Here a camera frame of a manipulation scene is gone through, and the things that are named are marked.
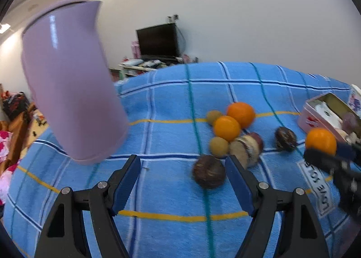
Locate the tan brown fruit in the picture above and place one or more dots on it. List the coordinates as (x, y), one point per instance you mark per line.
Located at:
(239, 151)

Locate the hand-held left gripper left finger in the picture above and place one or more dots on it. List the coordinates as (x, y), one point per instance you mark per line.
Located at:
(127, 187)

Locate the white wall outlet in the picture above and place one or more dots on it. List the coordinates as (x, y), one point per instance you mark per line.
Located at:
(172, 18)

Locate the lilac plastic cup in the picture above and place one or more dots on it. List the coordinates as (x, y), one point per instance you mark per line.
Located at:
(70, 77)

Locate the pink tin box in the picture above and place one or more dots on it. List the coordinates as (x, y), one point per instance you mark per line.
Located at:
(310, 118)

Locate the blue plaid blanket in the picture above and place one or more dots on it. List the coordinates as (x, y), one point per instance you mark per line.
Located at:
(169, 100)

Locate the orange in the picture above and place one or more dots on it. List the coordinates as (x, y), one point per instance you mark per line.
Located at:
(242, 112)
(321, 140)
(227, 127)

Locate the black television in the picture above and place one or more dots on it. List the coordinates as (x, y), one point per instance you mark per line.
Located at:
(158, 39)

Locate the white mug with purple print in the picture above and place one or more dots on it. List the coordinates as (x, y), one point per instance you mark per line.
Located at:
(356, 100)

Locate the small yellow-green fruit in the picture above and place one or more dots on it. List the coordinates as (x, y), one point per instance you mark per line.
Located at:
(218, 146)
(213, 116)

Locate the dark mottled passion fruit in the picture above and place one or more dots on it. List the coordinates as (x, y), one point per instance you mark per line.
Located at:
(208, 172)
(285, 139)

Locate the purple passion fruit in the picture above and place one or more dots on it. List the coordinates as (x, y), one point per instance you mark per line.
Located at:
(351, 120)
(258, 141)

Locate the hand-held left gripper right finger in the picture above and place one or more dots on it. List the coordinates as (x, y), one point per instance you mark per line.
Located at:
(239, 187)

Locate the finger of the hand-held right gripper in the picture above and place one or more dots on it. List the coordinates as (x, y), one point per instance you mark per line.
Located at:
(349, 150)
(321, 159)

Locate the pink floral cushion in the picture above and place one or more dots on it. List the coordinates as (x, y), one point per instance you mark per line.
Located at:
(5, 141)

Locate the red and black bag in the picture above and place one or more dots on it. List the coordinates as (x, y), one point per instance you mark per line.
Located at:
(15, 102)

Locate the cluttered television stand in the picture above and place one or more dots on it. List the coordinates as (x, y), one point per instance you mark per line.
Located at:
(132, 69)

